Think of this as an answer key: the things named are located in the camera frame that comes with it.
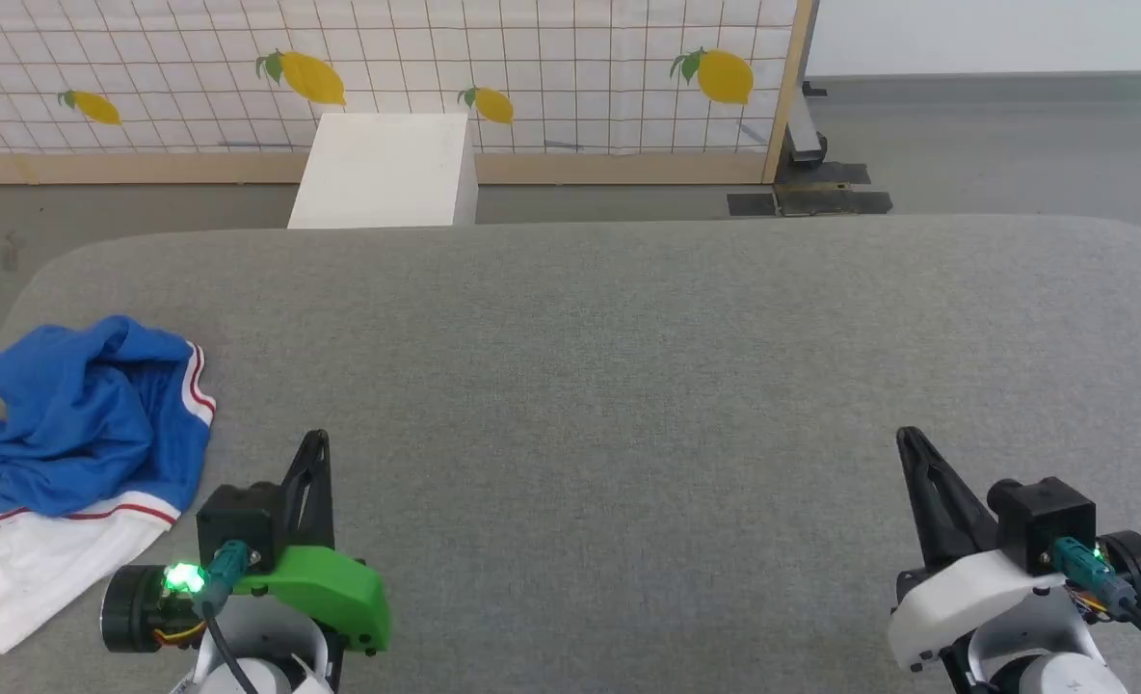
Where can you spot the blue white basketball jersey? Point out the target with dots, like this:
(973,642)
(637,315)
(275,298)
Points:
(79,424)

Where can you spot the white box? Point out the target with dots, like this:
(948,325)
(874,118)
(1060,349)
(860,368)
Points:
(383,173)

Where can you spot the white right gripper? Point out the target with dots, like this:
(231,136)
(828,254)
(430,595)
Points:
(975,598)

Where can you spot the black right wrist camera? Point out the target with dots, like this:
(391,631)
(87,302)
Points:
(1043,520)

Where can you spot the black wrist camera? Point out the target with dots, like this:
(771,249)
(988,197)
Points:
(238,520)
(1043,520)

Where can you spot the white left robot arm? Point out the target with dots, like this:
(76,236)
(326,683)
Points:
(262,646)

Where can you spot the lemon print grid screen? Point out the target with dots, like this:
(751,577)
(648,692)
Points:
(551,58)

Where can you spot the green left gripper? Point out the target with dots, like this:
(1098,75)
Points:
(330,588)

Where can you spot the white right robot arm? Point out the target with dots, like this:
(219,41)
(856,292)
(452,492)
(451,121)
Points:
(1043,665)

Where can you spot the black floor tape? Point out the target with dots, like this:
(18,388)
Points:
(821,198)

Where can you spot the metal screen foot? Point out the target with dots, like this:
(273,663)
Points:
(804,135)

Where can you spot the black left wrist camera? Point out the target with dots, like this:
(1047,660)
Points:
(238,520)

